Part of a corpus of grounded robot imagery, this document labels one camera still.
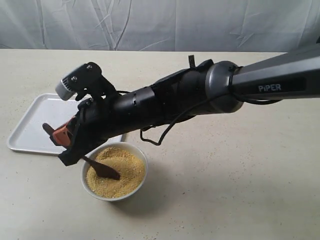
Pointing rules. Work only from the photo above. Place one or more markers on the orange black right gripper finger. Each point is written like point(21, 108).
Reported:
point(62, 136)

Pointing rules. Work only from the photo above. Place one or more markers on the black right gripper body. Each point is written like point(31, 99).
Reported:
point(98, 122)

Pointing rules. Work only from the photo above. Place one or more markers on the dark red wooden spoon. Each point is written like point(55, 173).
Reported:
point(101, 170)

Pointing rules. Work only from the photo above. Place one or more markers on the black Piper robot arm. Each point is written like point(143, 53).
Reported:
point(208, 88)

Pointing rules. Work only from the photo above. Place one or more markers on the white rectangular tray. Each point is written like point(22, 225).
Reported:
point(29, 137)

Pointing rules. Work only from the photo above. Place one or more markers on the white ceramic bowl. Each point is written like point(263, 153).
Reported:
point(122, 145)

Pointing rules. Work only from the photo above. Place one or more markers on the yellow millet grains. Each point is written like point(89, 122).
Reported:
point(130, 167)

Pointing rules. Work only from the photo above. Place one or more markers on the white wrinkled backdrop curtain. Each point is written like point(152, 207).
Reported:
point(160, 25)

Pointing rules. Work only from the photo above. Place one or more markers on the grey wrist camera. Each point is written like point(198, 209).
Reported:
point(87, 79)

